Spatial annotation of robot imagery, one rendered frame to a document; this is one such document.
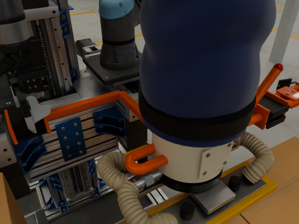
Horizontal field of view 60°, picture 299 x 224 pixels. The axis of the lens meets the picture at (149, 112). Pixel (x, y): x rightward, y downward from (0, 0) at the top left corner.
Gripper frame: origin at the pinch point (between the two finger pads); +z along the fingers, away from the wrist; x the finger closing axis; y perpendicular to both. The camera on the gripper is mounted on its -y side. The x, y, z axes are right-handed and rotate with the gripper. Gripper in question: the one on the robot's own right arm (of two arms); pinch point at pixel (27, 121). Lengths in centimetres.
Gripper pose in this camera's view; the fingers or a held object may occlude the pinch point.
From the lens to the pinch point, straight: 70.6
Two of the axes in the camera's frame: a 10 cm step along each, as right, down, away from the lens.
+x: -5.2, -4.9, 7.0
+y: 8.5, -3.0, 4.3
